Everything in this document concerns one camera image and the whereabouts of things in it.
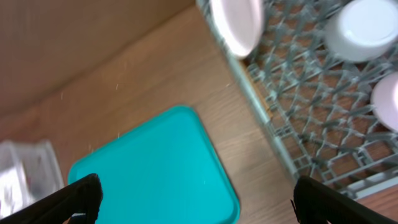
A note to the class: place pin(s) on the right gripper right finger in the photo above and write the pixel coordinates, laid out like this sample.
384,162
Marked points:
315,203

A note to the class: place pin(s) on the grey bowl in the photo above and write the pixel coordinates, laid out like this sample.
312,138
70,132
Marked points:
362,30

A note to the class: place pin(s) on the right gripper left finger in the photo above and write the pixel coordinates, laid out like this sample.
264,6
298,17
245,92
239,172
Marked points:
78,202

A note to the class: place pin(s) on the large white plate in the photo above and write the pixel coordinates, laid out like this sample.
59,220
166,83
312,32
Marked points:
240,23

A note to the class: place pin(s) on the brown cardboard backdrop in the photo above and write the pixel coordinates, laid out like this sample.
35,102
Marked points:
46,43

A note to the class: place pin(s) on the grey dishwasher rack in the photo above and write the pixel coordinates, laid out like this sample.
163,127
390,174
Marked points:
316,108

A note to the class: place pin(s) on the teal serving tray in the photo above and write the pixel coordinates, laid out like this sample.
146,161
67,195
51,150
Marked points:
164,171

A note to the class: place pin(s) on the clear plastic bin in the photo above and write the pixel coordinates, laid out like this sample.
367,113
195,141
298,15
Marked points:
29,173

